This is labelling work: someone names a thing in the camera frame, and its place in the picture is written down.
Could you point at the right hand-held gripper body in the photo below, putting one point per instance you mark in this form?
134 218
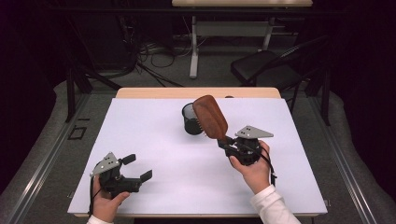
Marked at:
253 133

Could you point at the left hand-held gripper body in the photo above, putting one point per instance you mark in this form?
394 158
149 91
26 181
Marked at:
107 165

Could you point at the brown wooden hairbrush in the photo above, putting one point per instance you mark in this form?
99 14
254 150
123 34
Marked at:
210 116

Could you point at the black mesh cup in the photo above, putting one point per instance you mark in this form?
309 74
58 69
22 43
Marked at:
190 126

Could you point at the person's left hand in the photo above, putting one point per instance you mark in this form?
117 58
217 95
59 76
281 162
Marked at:
106 207

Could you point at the person's right hand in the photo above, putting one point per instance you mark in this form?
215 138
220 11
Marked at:
255 177

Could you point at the white board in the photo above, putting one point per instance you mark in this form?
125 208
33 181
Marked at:
174 168

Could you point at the black-framed floor hatch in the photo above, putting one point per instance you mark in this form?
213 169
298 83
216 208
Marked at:
77 132

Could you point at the black folding chair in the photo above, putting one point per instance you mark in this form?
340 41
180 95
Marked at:
264 67

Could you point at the light wooden table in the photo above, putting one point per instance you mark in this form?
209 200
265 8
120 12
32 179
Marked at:
155 92

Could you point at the black metal stand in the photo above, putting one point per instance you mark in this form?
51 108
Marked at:
70 96

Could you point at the white-legged desk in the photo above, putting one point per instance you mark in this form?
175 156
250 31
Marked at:
230 29

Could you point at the dark cabinet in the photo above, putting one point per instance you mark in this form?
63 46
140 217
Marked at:
102 40

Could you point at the black horizontal metal bar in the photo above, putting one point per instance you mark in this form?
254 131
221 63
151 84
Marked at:
124 10

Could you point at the metal floor rail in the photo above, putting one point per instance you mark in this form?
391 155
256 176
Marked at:
342 161
40 168

